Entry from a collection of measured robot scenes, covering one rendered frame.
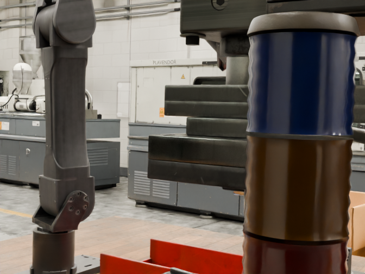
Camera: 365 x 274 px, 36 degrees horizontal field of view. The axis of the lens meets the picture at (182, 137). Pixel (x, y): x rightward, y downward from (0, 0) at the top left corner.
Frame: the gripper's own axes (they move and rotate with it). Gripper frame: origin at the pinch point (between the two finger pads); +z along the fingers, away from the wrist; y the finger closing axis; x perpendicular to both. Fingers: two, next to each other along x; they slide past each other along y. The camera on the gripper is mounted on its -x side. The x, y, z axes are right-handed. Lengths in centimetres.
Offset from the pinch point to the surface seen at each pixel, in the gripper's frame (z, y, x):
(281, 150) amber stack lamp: 21, -70, 24
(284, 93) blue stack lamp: 20, -71, 23
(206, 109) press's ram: 10.4, -44.4, 19.6
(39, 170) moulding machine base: -265, 632, 111
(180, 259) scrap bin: 13.9, -2.7, 29.3
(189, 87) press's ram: 7.9, -44.2, 19.3
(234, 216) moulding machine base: -40, 490, -35
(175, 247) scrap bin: 12.1, -2.8, 28.8
